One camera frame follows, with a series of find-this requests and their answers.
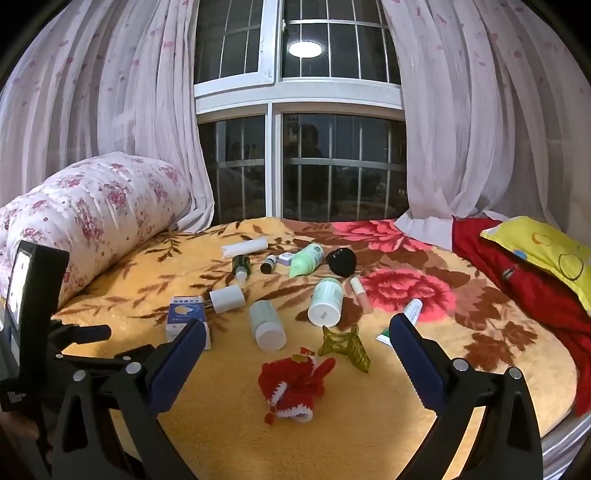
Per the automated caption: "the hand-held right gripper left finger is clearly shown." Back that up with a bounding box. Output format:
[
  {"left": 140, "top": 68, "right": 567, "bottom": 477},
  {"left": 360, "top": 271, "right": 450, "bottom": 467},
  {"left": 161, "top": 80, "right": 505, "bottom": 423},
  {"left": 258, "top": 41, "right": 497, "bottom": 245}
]
[{"left": 51, "top": 318, "right": 208, "bottom": 480}]

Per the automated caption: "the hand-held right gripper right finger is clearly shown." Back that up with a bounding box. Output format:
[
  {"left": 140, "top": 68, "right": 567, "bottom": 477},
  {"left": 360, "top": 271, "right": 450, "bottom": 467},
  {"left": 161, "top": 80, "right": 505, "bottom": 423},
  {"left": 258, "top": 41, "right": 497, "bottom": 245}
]
[{"left": 388, "top": 314, "right": 546, "bottom": 480}]

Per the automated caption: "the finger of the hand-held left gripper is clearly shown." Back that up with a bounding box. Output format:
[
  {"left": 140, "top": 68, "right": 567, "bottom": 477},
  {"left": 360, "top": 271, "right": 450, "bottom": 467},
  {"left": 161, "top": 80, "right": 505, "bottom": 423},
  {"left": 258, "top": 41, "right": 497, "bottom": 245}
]
[
  {"left": 48, "top": 324, "right": 112, "bottom": 352},
  {"left": 55, "top": 344, "right": 156, "bottom": 377}
]

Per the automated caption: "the white green ointment tube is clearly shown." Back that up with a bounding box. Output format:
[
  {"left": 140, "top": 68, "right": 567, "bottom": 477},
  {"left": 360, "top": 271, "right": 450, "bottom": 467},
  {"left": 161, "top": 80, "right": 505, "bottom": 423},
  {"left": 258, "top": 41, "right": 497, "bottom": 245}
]
[{"left": 375, "top": 298, "right": 424, "bottom": 347}]

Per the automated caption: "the blue white carton box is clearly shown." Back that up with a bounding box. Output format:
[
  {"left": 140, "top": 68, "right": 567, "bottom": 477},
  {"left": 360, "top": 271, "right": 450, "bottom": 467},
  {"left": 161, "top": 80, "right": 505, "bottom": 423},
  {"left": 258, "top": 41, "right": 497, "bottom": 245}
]
[{"left": 165, "top": 295, "right": 212, "bottom": 350}]

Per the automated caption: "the yellow floral plush blanket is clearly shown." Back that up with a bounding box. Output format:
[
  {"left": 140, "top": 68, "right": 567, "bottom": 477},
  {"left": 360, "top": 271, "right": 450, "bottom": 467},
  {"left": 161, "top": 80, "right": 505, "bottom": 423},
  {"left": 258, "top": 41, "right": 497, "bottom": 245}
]
[{"left": 51, "top": 217, "right": 578, "bottom": 480}]

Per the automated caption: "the green hair claw clip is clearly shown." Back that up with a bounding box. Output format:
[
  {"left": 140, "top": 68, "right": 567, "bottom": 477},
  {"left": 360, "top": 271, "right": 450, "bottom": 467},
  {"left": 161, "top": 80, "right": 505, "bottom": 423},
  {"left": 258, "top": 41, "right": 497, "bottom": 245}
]
[{"left": 317, "top": 324, "right": 371, "bottom": 373}]

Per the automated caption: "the white charger plug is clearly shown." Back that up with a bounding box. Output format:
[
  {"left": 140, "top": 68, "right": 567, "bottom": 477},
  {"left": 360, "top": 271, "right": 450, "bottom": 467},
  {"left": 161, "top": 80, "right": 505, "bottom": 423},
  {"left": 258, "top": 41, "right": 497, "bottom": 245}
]
[{"left": 205, "top": 285, "right": 247, "bottom": 315}]

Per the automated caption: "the rolled floral quilt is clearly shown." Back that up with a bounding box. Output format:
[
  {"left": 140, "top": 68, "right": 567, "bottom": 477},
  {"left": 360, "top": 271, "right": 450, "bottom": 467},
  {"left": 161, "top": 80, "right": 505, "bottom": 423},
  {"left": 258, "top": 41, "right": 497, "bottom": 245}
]
[{"left": 0, "top": 151, "right": 194, "bottom": 315}]

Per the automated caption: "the pink lip balm stick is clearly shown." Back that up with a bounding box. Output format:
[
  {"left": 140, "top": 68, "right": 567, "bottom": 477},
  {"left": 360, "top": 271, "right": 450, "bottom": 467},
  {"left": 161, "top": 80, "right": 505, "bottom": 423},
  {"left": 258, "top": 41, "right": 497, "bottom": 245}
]
[{"left": 349, "top": 277, "right": 373, "bottom": 315}]

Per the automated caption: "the plain white plastic bottle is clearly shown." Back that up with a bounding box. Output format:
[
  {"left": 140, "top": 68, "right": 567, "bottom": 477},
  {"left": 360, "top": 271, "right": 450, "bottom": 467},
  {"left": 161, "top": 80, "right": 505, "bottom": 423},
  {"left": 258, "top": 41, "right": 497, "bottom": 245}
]
[{"left": 248, "top": 300, "right": 287, "bottom": 352}]

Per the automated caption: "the white bottle green label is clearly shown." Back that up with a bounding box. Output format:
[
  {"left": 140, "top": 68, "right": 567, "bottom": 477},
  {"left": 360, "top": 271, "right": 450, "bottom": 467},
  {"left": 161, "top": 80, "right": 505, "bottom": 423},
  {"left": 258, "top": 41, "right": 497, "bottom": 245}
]
[{"left": 307, "top": 277, "right": 345, "bottom": 328}]

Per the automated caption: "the red knitted hat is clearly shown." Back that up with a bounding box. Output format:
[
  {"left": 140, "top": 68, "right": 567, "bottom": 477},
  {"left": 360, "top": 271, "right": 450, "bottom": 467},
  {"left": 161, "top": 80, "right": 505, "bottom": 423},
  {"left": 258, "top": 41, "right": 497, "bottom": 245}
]
[{"left": 259, "top": 347, "right": 337, "bottom": 424}]

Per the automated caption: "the black fuzzy ball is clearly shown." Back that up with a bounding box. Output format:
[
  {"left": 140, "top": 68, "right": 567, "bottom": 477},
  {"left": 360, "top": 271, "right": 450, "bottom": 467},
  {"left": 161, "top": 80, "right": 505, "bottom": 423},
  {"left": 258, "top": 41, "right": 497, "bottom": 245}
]
[{"left": 325, "top": 249, "right": 357, "bottom": 278}]

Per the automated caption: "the white paper tube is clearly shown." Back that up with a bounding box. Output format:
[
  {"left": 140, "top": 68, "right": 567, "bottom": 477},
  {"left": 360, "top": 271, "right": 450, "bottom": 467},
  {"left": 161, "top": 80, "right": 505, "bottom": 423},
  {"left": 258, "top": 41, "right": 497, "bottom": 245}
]
[{"left": 222, "top": 237, "right": 269, "bottom": 258}]

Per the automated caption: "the red blanket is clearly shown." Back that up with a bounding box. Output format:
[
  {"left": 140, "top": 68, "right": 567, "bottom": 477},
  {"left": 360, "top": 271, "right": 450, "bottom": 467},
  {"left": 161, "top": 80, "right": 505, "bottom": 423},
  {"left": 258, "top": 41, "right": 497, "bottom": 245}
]
[{"left": 451, "top": 217, "right": 591, "bottom": 416}]

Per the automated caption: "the white cloth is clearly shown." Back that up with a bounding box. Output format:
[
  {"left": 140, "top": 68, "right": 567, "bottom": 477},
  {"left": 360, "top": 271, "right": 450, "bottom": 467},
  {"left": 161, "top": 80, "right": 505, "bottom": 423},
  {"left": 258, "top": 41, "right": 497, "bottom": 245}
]
[{"left": 394, "top": 210, "right": 455, "bottom": 237}]

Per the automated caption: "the green capped white bottle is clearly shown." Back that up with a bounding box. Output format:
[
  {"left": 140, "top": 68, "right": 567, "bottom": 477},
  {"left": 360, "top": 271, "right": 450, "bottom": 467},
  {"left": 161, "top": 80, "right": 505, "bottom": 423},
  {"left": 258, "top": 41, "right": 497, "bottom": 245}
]
[{"left": 289, "top": 243, "right": 325, "bottom": 278}]

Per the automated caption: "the white bed mattress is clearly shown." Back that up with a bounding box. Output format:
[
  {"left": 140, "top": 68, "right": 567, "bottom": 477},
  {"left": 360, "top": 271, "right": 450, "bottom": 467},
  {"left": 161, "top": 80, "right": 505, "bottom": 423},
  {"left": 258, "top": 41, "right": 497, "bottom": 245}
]
[{"left": 538, "top": 406, "right": 591, "bottom": 464}]

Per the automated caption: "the yellow patterned pillow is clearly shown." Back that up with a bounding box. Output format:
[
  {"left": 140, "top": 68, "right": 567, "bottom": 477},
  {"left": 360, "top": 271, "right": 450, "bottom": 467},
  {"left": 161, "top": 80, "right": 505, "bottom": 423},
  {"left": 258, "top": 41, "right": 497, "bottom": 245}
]
[{"left": 480, "top": 217, "right": 591, "bottom": 317}]

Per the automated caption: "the sheer floral curtain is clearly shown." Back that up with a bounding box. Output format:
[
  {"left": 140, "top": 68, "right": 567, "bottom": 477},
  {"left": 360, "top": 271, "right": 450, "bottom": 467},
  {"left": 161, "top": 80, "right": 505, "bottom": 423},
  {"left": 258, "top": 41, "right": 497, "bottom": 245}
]
[
  {"left": 381, "top": 0, "right": 591, "bottom": 259},
  {"left": 0, "top": 0, "right": 215, "bottom": 234}
]

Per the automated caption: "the white framed barred window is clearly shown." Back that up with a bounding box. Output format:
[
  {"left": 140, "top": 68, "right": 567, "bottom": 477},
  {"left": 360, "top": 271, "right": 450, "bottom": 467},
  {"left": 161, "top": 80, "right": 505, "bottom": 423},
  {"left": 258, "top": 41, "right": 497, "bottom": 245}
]
[{"left": 193, "top": 0, "right": 409, "bottom": 224}]

